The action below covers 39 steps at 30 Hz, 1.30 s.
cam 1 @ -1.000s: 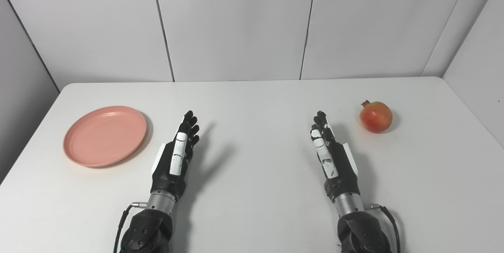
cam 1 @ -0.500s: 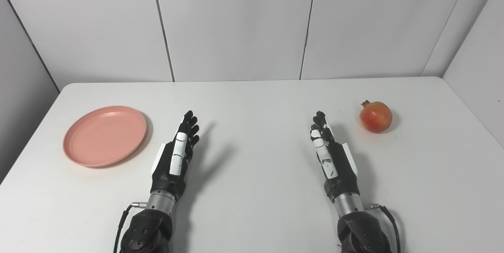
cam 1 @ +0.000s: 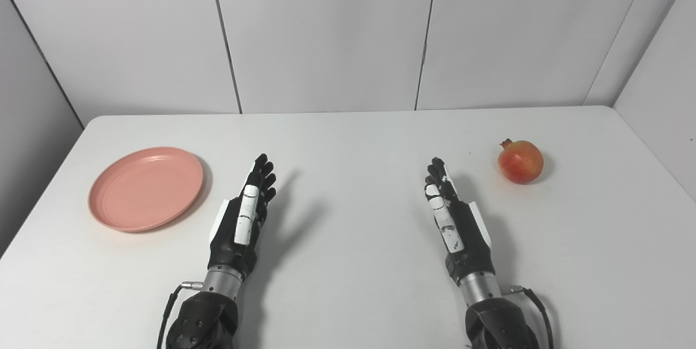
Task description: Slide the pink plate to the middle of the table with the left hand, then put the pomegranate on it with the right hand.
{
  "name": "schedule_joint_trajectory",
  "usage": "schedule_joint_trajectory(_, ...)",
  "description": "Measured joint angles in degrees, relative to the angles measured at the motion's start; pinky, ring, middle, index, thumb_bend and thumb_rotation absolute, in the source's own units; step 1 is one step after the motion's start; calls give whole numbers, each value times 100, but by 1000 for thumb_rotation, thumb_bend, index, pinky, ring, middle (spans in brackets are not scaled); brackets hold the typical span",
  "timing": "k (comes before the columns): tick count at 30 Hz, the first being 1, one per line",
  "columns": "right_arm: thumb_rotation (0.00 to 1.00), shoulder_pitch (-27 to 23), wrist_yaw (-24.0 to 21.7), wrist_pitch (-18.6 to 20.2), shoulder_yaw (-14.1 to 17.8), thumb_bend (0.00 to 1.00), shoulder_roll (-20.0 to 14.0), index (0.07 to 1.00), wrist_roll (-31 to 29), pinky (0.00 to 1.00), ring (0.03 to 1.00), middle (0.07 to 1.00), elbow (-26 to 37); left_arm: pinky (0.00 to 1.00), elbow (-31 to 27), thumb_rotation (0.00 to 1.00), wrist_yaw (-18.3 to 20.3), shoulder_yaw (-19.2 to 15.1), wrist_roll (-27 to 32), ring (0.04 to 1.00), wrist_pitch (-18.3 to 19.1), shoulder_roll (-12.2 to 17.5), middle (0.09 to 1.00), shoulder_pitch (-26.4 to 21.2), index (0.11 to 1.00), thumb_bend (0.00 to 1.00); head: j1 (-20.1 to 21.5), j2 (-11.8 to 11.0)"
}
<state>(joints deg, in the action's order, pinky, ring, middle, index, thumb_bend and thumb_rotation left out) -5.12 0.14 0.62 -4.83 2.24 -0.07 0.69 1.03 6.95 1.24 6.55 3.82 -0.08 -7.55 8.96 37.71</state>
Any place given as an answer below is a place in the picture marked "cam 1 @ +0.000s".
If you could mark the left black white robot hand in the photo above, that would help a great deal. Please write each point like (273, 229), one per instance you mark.
(228, 240)

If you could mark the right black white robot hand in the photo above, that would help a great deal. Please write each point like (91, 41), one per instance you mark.
(468, 237)

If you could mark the red pomegranate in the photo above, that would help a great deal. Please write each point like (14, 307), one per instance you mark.
(521, 163)

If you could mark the pink round plate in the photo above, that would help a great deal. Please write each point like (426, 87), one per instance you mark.
(145, 189)

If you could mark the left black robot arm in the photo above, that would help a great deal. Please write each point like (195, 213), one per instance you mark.
(204, 319)

